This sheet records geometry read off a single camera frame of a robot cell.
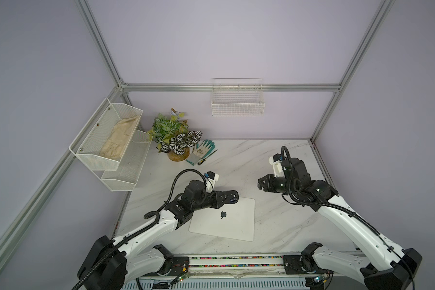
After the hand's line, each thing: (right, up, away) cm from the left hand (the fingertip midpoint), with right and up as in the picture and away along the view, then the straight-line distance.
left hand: (228, 198), depth 77 cm
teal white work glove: (-16, +21, +36) cm, 44 cm away
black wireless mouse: (+1, +1, -1) cm, 1 cm away
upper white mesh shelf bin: (-56, +25, +1) cm, 61 cm away
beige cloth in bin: (-50, +23, -1) cm, 55 cm away
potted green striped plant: (-29, +29, +13) cm, 43 cm away
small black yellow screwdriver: (-14, +16, +32) cm, 39 cm away
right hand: (+14, +7, -3) cm, 15 cm away
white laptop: (+4, -13, +9) cm, 16 cm away
